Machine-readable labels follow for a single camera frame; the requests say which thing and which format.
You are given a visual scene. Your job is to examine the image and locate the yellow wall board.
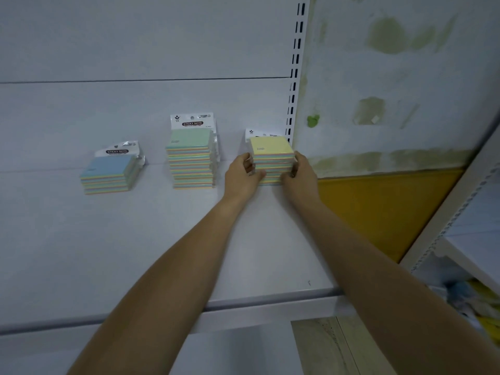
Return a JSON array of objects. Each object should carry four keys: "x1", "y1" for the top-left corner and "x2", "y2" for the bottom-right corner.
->
[{"x1": 317, "y1": 168, "x2": 466, "y2": 264}]

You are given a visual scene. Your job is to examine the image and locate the pile of pastel packets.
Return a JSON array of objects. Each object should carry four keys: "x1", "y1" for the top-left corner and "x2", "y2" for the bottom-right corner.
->
[{"x1": 426, "y1": 278, "x2": 500, "y2": 345}]

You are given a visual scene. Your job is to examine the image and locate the person's left hand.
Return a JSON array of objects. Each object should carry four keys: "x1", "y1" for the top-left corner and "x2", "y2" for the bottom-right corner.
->
[{"x1": 224, "y1": 153, "x2": 267, "y2": 203}]

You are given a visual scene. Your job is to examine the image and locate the white slotted shelf upright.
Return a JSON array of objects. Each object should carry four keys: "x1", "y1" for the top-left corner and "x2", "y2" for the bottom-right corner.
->
[{"x1": 284, "y1": 0, "x2": 311, "y2": 142}]

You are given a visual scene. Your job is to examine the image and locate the white shelf back panel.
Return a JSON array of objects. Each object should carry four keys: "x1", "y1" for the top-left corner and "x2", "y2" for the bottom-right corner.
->
[{"x1": 0, "y1": 0, "x2": 301, "y2": 174}]

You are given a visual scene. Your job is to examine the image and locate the blue-topped sticky note pack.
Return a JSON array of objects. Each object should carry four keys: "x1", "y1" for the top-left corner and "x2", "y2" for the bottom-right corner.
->
[{"x1": 80, "y1": 141, "x2": 147, "y2": 184}]

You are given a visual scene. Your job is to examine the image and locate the pastel sticky note pack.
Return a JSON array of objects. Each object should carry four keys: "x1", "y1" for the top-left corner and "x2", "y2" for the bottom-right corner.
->
[
  {"x1": 82, "y1": 168, "x2": 143, "y2": 190},
  {"x1": 84, "y1": 173, "x2": 141, "y2": 196}
]

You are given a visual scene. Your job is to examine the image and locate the white metal shelf board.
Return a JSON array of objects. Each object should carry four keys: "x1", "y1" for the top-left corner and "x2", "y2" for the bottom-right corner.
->
[{"x1": 0, "y1": 159, "x2": 345, "y2": 337}]

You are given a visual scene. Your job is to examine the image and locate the person's right hand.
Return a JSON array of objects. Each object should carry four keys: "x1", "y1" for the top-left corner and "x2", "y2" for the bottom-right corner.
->
[{"x1": 282, "y1": 151, "x2": 322, "y2": 208}]

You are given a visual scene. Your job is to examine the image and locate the green-topped sticky note stack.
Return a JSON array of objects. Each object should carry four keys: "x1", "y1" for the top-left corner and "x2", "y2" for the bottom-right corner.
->
[{"x1": 165, "y1": 112, "x2": 219, "y2": 190}]

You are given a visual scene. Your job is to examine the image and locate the yellow-topped sticky note stack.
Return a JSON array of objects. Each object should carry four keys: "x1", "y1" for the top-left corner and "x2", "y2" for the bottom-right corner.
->
[{"x1": 245, "y1": 129, "x2": 295, "y2": 185}]

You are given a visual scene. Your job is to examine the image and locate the white side shelving unit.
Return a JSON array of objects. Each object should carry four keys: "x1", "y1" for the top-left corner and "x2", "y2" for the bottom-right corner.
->
[{"x1": 400, "y1": 123, "x2": 500, "y2": 297}]

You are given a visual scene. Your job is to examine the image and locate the person's right forearm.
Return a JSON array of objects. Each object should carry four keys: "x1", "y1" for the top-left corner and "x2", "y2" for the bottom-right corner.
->
[{"x1": 287, "y1": 199, "x2": 500, "y2": 375}]

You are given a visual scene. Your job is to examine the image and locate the person's left forearm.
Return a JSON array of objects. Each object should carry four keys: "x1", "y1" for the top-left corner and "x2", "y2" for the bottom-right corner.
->
[{"x1": 67, "y1": 196, "x2": 251, "y2": 375}]

